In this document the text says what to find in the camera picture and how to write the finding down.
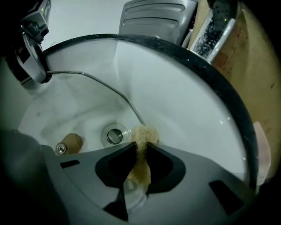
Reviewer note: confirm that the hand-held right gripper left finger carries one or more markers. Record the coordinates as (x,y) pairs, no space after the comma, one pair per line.
(83,171)

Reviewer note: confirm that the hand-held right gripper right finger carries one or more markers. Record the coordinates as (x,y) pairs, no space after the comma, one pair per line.
(193,175)

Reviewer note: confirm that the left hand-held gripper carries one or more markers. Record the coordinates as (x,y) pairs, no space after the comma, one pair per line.
(41,19)

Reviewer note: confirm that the glass pot lid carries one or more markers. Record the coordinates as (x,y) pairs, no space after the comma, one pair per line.
(71,141)

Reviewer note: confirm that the yellow sponge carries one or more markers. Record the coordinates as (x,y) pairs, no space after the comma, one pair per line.
(143,136)

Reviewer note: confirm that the chrome sink drain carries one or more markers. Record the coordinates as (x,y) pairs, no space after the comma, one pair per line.
(115,135)

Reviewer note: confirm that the black marble vanity counter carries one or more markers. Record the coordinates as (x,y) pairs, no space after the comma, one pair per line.
(219,74)

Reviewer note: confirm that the dark ribbed washing machine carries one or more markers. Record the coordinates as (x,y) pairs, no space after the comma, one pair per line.
(153,19)

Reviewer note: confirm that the chrome faucet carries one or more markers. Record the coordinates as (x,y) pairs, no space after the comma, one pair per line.
(208,39)

